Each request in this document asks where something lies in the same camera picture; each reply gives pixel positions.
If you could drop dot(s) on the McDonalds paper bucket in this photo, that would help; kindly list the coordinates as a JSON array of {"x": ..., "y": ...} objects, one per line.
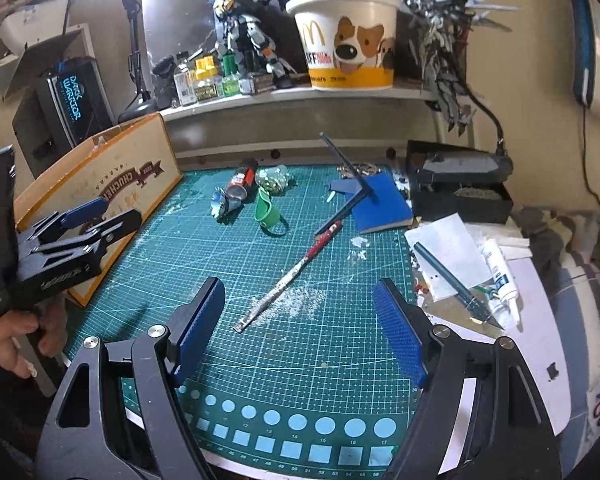
[{"x": 348, "y": 44}]

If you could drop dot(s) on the red white hobby knife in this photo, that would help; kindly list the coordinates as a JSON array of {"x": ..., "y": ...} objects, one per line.
[{"x": 262, "y": 304}]

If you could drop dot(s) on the black plastic case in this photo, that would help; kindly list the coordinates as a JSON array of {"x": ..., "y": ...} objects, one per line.
[{"x": 446, "y": 179}]

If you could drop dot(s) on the dark craft knife pen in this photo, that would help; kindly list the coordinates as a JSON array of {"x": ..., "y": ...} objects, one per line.
[{"x": 476, "y": 308}]

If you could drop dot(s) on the white printer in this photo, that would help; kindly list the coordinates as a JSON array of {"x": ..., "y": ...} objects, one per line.
[{"x": 32, "y": 24}]

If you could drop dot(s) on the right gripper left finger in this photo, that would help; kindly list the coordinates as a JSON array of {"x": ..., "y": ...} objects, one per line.
[{"x": 116, "y": 413}]

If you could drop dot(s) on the black thin rod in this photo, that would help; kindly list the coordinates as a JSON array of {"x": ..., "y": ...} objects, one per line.
[{"x": 356, "y": 186}]

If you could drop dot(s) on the white desk riser shelf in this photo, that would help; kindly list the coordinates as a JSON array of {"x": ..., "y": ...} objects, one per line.
[{"x": 291, "y": 121}]

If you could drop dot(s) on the blue white robot model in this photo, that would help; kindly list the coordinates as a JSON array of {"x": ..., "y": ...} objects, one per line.
[{"x": 243, "y": 37}]

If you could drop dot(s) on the black computer tower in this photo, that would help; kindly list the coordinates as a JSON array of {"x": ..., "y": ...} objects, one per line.
[{"x": 59, "y": 111}]

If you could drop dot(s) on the green cutting mat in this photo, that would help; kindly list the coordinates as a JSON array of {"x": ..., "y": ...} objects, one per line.
[{"x": 311, "y": 388}]

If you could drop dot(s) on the green rubber band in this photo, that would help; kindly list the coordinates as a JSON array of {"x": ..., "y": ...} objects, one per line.
[{"x": 268, "y": 216}]

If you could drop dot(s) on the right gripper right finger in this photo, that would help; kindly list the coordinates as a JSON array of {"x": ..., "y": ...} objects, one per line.
[{"x": 509, "y": 434}]

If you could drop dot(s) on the wall shelf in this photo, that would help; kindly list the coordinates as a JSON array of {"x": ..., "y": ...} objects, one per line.
[{"x": 19, "y": 71}]

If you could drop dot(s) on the black desk lamp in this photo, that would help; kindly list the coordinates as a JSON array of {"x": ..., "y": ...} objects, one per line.
[{"x": 116, "y": 28}]

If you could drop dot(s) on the red black paint can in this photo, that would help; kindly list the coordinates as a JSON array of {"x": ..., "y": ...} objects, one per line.
[{"x": 224, "y": 201}]

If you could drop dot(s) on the left hand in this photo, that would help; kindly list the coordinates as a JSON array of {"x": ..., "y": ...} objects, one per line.
[{"x": 15, "y": 325}]

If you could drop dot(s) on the white paper sheet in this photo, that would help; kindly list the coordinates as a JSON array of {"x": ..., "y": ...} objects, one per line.
[{"x": 449, "y": 241}]

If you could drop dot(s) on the green cap paint bottle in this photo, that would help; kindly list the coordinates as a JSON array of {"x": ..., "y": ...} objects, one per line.
[{"x": 230, "y": 80}]

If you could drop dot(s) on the silver winged robot model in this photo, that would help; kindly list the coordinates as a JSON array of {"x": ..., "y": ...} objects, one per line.
[{"x": 443, "y": 27}]

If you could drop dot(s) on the blue sanding block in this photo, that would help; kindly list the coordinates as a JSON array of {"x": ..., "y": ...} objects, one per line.
[{"x": 384, "y": 209}]

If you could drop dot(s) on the brown cardboard box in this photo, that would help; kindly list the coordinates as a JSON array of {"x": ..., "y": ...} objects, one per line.
[{"x": 130, "y": 166}]

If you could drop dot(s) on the white glue tube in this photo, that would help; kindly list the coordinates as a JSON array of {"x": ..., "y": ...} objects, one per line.
[{"x": 503, "y": 278}]

